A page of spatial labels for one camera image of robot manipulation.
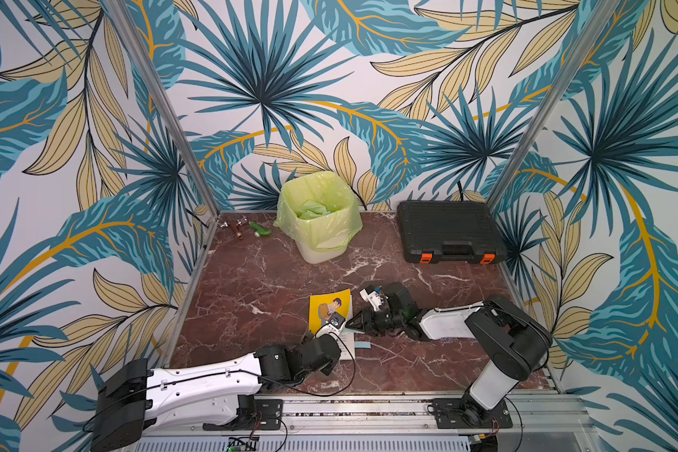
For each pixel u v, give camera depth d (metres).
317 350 0.55
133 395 0.41
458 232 1.07
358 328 0.81
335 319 0.66
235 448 0.71
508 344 0.47
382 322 0.77
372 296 0.85
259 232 1.10
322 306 0.92
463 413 0.67
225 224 1.13
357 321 0.82
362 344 0.86
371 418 0.74
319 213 1.02
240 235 1.10
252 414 0.65
